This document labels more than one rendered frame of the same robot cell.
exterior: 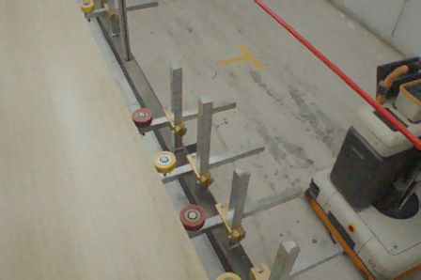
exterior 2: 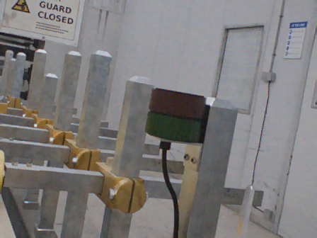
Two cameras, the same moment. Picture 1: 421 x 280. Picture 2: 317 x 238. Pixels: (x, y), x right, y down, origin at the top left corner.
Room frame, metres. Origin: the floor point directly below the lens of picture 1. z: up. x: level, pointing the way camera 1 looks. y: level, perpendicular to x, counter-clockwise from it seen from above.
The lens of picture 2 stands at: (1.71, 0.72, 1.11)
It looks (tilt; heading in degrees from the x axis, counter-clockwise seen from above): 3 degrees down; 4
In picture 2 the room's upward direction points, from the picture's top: 10 degrees clockwise
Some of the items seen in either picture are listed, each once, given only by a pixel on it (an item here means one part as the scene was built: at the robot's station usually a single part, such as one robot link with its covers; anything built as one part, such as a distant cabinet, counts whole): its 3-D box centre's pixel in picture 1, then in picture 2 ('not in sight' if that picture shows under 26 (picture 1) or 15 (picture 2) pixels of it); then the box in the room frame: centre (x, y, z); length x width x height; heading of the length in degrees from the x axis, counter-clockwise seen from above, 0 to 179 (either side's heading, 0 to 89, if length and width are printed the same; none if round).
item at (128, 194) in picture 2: not in sight; (117, 186); (2.51, 0.83, 0.95); 0.14 x 0.06 x 0.05; 27
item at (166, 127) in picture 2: not in sight; (173, 126); (2.25, 0.74, 1.08); 0.06 x 0.06 x 0.02
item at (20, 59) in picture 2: not in sight; (13, 108); (3.83, 1.50, 0.92); 0.04 x 0.04 x 0.48; 27
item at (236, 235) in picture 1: (229, 222); not in sight; (0.74, -0.09, 0.81); 0.14 x 0.06 x 0.05; 27
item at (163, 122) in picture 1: (188, 116); not in sight; (1.23, 0.08, 0.83); 0.43 x 0.03 x 0.04; 117
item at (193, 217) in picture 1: (192, 224); not in sight; (0.69, 0.03, 0.85); 0.08 x 0.08 x 0.11
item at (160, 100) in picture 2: not in sight; (177, 103); (2.25, 0.74, 1.10); 0.06 x 0.06 x 0.02
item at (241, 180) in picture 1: (234, 218); not in sight; (0.72, -0.10, 0.87); 0.04 x 0.04 x 0.48; 27
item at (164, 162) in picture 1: (164, 168); not in sight; (0.91, 0.15, 0.85); 0.08 x 0.08 x 0.11
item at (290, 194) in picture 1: (244, 211); not in sight; (0.78, -0.14, 0.81); 0.43 x 0.03 x 0.04; 117
